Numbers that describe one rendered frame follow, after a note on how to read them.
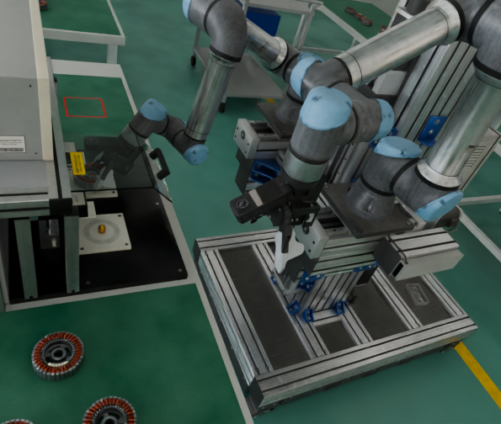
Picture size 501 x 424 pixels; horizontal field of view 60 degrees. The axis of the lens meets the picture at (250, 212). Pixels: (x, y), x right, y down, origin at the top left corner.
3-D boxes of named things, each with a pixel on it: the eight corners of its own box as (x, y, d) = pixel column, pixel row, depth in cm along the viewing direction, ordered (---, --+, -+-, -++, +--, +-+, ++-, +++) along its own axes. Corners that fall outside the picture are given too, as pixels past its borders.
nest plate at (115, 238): (122, 215, 140) (122, 212, 139) (130, 249, 131) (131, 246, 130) (72, 219, 134) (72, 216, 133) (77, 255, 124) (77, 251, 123)
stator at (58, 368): (34, 341, 104) (33, 332, 102) (83, 336, 109) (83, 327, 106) (30, 384, 97) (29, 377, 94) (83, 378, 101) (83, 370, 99)
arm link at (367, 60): (476, -39, 92) (284, 55, 82) (519, -20, 86) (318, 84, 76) (461, 13, 101) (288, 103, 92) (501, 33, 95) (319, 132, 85)
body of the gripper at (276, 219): (311, 230, 86) (333, 182, 78) (274, 235, 82) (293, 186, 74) (294, 204, 91) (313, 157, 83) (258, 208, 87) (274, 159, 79)
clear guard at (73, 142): (152, 150, 131) (155, 133, 127) (172, 203, 115) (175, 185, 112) (32, 151, 117) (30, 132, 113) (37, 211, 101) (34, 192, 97)
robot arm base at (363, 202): (371, 187, 141) (385, 162, 134) (399, 219, 131) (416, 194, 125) (334, 190, 134) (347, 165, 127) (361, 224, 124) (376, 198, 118)
